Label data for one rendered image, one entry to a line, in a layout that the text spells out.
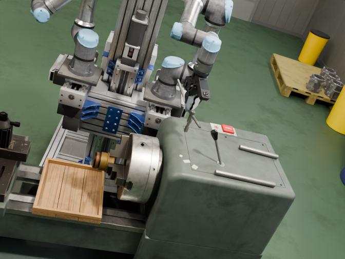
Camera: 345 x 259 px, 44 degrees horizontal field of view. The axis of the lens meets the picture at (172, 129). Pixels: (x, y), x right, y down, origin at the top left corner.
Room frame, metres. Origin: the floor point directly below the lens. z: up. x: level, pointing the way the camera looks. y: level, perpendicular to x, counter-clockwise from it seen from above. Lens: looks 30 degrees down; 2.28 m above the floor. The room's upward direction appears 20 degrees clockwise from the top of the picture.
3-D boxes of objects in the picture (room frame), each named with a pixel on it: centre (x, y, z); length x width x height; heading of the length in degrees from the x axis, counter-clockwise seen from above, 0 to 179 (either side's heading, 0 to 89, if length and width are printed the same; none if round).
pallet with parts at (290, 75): (6.67, -1.72, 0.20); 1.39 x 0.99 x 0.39; 9
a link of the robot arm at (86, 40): (2.20, 0.62, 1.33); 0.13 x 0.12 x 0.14; 31
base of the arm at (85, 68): (2.19, 0.61, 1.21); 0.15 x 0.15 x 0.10
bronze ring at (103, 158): (1.56, 0.25, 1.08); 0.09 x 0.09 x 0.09; 16
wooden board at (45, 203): (1.53, 0.36, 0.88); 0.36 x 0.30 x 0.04; 16
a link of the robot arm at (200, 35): (1.86, -0.01, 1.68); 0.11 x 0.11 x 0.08; 3
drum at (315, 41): (8.03, -1.95, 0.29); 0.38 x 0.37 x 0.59; 100
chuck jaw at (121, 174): (1.50, 0.15, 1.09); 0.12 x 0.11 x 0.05; 16
